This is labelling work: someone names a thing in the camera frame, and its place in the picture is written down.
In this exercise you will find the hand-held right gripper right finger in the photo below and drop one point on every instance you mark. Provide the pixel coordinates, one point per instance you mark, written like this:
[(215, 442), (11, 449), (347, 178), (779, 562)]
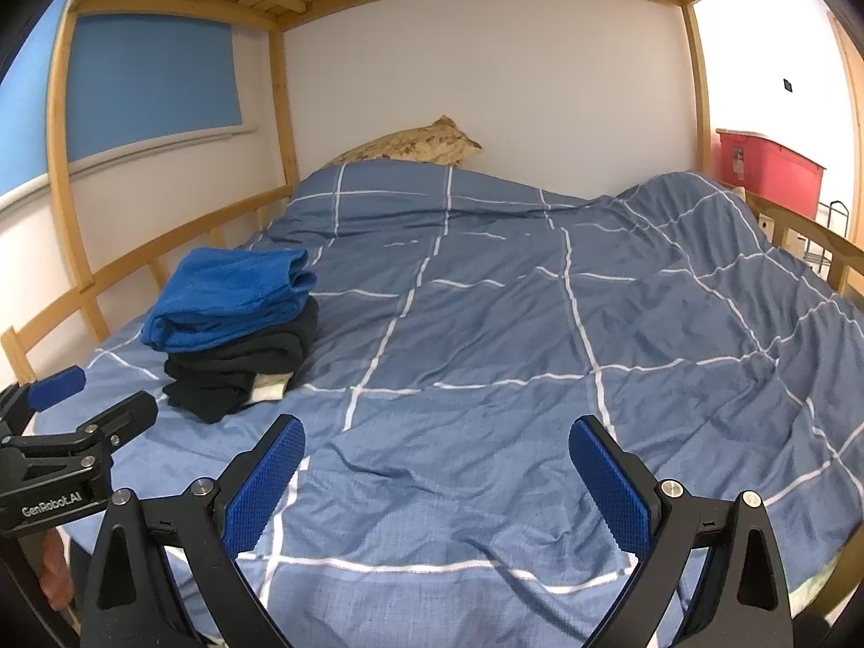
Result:
[(611, 493)]

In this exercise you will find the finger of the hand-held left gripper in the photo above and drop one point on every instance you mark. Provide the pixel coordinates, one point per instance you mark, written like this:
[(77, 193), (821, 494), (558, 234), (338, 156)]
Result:
[(128, 412), (57, 383)]

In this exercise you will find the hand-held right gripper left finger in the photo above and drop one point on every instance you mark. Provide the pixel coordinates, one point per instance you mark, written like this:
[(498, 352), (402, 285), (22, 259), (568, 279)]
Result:
[(266, 486)]

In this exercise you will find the blue fleece pants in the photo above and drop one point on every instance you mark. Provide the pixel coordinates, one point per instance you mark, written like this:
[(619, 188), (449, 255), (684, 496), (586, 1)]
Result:
[(223, 290)]

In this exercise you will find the person's left hand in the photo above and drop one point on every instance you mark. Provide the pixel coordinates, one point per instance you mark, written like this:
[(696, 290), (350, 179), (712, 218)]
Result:
[(54, 577)]

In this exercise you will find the black folded fleece garments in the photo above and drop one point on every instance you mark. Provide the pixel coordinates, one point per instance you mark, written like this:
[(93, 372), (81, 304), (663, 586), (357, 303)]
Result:
[(236, 364)]

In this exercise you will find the blue checked duvet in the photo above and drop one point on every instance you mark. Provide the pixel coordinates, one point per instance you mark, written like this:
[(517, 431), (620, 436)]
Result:
[(540, 351)]

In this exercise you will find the blue window blind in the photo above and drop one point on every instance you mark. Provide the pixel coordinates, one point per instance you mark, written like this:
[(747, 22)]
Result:
[(148, 88)]

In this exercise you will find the red storage box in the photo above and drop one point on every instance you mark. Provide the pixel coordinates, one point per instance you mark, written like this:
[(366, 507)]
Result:
[(769, 172)]

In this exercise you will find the beige patterned pillow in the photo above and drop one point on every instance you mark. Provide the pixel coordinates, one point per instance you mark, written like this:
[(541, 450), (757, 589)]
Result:
[(412, 143)]

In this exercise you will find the wooden bunk bed frame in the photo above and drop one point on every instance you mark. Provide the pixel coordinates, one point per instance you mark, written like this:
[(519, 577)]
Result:
[(283, 101)]

